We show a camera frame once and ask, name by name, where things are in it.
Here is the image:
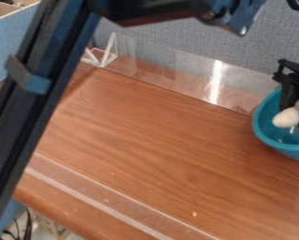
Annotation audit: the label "clear acrylic front barrier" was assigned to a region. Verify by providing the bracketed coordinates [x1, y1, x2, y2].
[25, 154, 219, 240]

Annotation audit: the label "blue plastic bowl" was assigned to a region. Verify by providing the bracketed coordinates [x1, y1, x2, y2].
[251, 88, 299, 161]

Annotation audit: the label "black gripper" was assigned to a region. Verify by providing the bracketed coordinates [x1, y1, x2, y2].
[272, 59, 299, 127]

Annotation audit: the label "clear acrylic back barrier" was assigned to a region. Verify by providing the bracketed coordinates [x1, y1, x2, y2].
[105, 39, 277, 115]

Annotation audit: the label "clear acrylic barrier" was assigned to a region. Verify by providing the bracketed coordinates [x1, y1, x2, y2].
[25, 154, 219, 240]
[105, 39, 277, 115]

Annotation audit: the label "clear acrylic corner bracket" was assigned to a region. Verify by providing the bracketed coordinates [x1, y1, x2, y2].
[81, 33, 118, 68]

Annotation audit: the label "blue partition with wooden top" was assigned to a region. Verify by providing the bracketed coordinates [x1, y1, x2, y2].
[0, 0, 40, 81]

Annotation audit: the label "black cables under table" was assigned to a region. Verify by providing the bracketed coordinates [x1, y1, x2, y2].
[0, 208, 34, 240]

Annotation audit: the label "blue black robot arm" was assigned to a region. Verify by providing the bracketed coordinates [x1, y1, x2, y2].
[0, 0, 267, 218]

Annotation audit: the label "white plush mushroom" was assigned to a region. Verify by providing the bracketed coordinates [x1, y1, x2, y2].
[271, 99, 299, 128]

